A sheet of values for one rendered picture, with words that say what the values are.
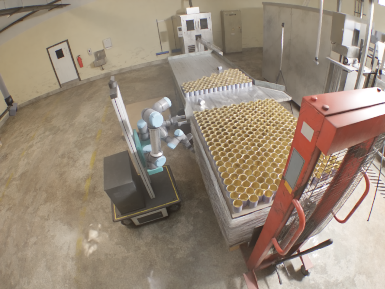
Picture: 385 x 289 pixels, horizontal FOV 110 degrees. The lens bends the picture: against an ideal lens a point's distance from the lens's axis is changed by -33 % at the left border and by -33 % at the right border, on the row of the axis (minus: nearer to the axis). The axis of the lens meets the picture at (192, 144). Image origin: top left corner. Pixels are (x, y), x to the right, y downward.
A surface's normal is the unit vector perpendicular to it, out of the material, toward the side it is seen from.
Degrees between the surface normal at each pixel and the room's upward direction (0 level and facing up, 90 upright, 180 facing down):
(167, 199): 0
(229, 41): 90
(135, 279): 0
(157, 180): 0
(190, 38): 90
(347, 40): 90
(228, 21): 90
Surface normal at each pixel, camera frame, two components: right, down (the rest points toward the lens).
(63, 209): -0.11, -0.76
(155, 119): 0.69, 0.30
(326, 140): -0.97, 0.22
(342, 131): 0.21, 0.62
